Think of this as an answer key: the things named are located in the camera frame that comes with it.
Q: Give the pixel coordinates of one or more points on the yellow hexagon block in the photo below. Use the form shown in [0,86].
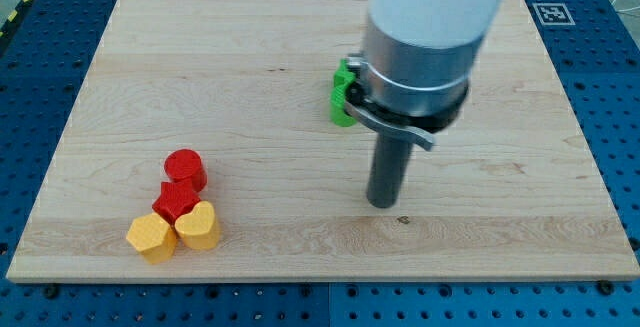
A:
[153,238]

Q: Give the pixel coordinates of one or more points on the red star block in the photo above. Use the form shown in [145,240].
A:
[175,200]

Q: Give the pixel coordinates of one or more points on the yellow black hazard tape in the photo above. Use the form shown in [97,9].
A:
[15,18]

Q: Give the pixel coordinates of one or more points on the yellow heart block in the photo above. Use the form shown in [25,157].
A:
[199,229]

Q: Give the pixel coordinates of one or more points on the wooden board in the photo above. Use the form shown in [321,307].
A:
[510,192]

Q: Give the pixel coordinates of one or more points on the green block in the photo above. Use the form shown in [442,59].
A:
[342,79]

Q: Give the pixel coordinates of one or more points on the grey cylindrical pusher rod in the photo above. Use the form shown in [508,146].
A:
[388,167]

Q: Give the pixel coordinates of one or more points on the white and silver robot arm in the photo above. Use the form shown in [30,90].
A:
[413,68]

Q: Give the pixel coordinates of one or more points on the fiducial marker tag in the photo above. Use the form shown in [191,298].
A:
[553,14]

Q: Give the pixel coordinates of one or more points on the red cylinder block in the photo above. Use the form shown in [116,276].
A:
[186,165]

